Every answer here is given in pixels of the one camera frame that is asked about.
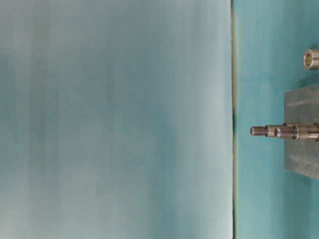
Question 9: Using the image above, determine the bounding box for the threaded steel shaft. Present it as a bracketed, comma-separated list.
[250, 125, 278, 137]
[274, 124, 319, 141]

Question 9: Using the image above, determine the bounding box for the silver metal washer sleeve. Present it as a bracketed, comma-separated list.
[303, 49, 319, 70]

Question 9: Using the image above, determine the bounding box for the grey metal base block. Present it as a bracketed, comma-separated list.
[284, 85, 319, 179]

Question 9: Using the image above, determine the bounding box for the rear threaded steel shaft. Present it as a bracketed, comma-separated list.
[250, 125, 278, 137]

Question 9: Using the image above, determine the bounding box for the front threaded steel shaft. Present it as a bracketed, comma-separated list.
[274, 124, 319, 141]

